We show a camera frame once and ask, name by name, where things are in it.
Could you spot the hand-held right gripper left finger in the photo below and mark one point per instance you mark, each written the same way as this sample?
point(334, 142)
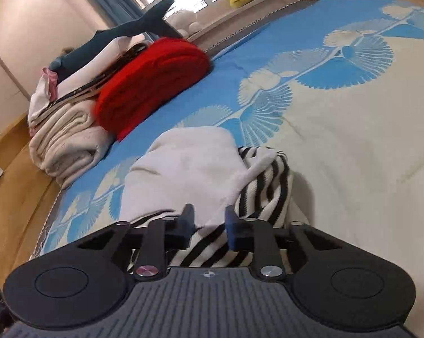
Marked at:
point(183, 229)

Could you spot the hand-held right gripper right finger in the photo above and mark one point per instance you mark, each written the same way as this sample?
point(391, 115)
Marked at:
point(233, 236)

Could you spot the white black striped sweater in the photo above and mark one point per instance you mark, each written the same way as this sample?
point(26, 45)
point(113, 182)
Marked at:
point(187, 169)

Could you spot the beige folded blanket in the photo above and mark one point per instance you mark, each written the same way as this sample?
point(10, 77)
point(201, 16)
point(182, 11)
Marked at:
point(67, 144)

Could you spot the red folded blanket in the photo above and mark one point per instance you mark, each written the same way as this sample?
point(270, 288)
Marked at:
point(152, 84)

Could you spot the blue cream patterned bedspread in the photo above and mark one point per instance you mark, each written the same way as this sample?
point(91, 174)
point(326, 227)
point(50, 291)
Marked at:
point(356, 148)

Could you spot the white folded bedding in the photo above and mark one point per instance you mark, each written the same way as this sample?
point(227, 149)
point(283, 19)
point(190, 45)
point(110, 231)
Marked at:
point(92, 74)

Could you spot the pink cloth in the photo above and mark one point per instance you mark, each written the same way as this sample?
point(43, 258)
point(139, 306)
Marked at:
point(49, 81)

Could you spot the dark teal shark plush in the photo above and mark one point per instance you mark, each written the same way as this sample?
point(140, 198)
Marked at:
point(92, 47)

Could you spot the white plush toy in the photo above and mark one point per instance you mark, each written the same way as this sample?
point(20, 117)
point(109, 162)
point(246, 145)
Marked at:
point(182, 21)

